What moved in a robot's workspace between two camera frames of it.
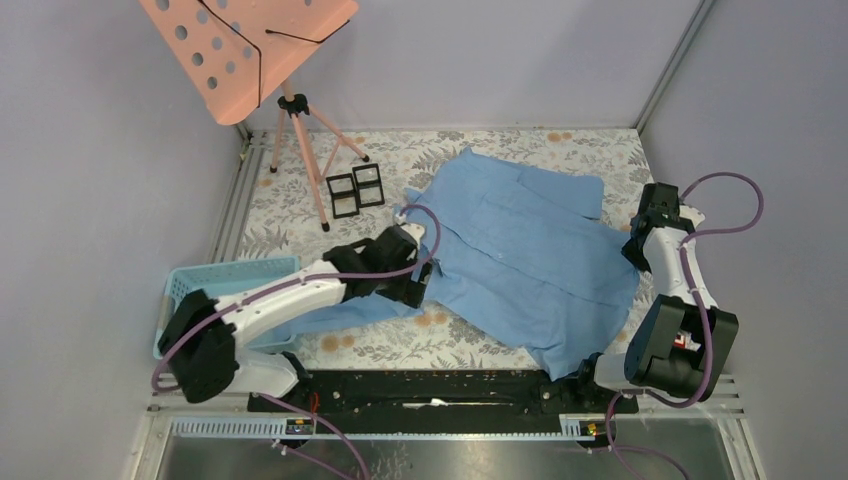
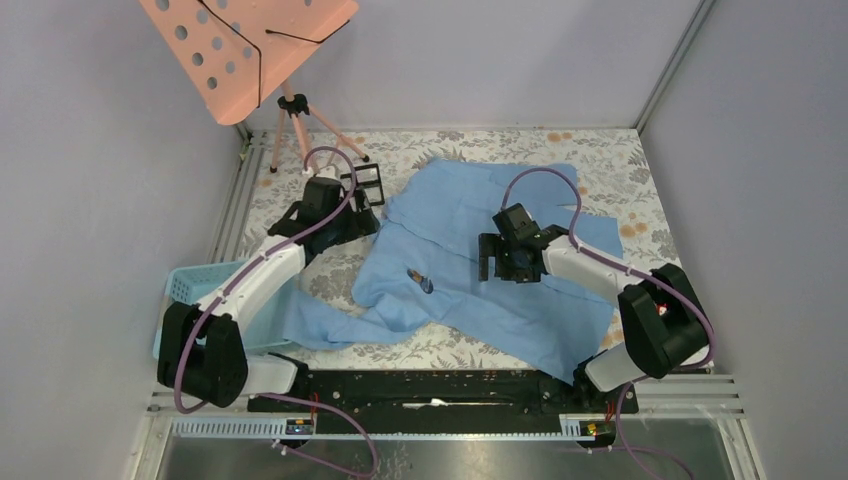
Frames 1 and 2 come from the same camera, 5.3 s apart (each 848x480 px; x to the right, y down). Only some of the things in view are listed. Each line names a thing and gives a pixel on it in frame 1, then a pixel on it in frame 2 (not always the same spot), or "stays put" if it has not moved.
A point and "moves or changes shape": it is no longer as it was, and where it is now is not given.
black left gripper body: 407,291 -> 346,225
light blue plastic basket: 224,280 stays put
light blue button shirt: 523,262 moves or changes shape
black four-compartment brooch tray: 353,191 stays put
